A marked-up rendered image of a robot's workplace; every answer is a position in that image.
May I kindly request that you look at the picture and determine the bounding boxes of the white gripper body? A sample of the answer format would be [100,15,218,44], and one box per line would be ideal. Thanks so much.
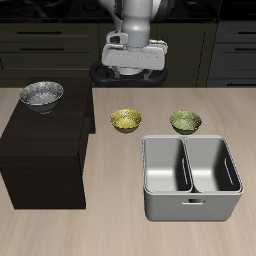
[100,39,169,71]

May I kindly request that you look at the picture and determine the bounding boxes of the yellow fluted bowl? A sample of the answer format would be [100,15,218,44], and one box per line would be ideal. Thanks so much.
[109,108,143,135]

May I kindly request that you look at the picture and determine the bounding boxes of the green fluted bowl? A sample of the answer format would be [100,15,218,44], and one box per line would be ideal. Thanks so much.
[168,109,203,136]

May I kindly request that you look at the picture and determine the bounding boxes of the black bowl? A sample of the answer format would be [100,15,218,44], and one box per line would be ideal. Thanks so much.
[18,80,65,115]

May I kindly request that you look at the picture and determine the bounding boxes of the dark kitchen cupboards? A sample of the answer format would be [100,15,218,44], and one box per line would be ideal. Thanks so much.
[0,0,256,89]

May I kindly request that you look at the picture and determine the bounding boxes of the dark wooden cabinet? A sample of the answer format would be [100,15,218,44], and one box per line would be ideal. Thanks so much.
[0,76,97,211]

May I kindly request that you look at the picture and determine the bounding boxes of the white two-bin basket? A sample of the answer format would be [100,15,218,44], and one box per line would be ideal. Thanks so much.
[141,134,245,223]

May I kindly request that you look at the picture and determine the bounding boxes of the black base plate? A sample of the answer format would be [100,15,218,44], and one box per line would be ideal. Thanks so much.
[89,60,168,88]

